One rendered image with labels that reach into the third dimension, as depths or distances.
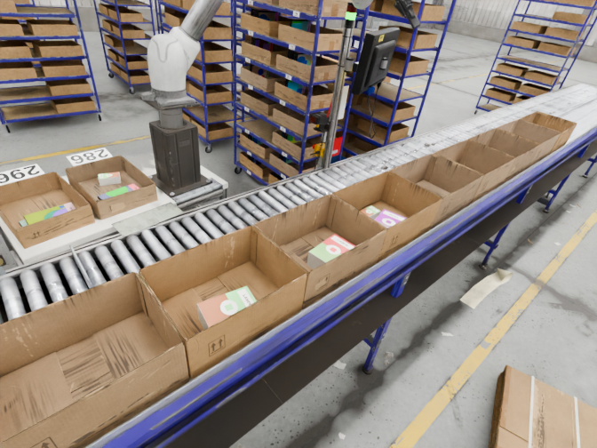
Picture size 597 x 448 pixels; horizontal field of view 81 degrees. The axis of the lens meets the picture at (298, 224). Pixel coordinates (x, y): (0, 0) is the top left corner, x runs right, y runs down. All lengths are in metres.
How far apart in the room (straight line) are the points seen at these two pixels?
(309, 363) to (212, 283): 0.46
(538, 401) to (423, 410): 0.58
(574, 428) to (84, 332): 2.17
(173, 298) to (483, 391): 1.78
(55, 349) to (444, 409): 1.79
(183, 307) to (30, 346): 0.38
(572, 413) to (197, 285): 1.95
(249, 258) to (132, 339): 0.46
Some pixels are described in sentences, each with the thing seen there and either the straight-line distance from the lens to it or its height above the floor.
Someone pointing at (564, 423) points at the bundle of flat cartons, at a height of 0.13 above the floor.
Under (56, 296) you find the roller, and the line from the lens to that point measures 1.54.
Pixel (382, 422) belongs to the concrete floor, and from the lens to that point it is 2.05.
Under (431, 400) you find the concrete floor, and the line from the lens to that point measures 2.21.
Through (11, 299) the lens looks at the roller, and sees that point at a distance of 1.60.
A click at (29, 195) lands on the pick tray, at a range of 2.13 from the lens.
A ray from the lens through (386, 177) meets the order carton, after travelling 1.74.
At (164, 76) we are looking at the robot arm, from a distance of 1.81.
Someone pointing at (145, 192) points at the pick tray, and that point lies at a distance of 1.87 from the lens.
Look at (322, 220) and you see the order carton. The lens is 1.49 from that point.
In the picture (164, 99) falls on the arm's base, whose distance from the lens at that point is 1.83.
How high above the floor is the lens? 1.78
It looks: 36 degrees down
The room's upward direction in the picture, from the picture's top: 7 degrees clockwise
